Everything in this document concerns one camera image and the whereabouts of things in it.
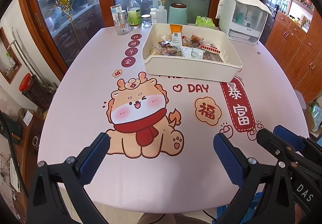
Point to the silver can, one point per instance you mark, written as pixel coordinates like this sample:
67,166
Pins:
122,16

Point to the glass cup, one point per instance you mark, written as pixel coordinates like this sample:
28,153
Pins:
123,30

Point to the small glass jar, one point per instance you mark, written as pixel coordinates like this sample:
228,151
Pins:
146,21

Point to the mint green canister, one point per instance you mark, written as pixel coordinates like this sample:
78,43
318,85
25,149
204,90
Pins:
177,14

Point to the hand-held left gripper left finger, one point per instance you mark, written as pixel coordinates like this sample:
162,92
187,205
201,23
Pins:
95,158

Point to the red lid jar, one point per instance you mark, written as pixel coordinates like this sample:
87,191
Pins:
32,90

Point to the wooden side table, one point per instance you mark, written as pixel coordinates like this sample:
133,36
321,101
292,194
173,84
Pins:
32,138

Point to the orange snack packet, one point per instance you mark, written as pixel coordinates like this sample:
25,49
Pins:
176,30

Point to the dark red entry door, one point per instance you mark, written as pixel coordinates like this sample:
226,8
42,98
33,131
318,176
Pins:
273,0

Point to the dark brown cake packet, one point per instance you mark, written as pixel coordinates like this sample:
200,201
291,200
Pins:
172,52

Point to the wooden wall niche frame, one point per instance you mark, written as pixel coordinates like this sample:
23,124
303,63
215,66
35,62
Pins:
10,58

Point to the small white pill bottle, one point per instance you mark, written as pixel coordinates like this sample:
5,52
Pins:
153,15

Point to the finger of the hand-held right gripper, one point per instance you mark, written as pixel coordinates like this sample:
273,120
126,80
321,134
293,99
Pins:
289,138
271,141

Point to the green tissue pack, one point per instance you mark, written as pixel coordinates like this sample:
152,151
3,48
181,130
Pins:
205,21

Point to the brown wooden cabinet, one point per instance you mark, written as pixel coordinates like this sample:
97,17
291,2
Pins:
296,45

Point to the grey white snack packet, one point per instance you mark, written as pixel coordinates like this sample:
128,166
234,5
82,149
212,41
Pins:
197,53
187,51

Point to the green label clear bottle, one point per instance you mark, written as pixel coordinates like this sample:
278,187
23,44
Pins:
134,14

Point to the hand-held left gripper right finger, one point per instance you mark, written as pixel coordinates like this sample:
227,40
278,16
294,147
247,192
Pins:
229,161

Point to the white plastic bin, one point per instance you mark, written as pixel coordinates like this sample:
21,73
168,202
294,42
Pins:
191,70

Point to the white squeeze bottle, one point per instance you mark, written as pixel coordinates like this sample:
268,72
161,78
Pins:
162,15

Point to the white trash bin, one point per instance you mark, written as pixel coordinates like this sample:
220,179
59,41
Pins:
300,100

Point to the cream barcode snack packet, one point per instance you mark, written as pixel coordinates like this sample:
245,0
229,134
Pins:
210,47

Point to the white blue carton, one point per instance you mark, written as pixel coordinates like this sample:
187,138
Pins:
115,11

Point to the brown dried fruit packet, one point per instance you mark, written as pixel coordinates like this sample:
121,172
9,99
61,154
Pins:
195,38

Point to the glass cabinet door gold ornament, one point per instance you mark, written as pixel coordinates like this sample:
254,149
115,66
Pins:
63,12

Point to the white lidded storage cabinet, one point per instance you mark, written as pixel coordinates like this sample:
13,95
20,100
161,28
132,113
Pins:
241,18

